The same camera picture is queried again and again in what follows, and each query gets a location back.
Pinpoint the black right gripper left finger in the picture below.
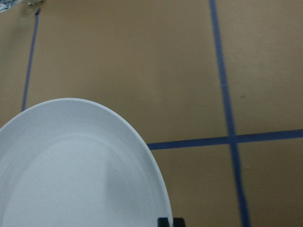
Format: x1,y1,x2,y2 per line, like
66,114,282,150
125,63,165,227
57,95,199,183
158,218,169,227

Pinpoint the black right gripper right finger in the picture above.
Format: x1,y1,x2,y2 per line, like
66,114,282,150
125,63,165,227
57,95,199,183
173,218,185,227

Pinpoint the blue plate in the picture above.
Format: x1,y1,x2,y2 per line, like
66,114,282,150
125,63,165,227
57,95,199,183
0,98,173,227

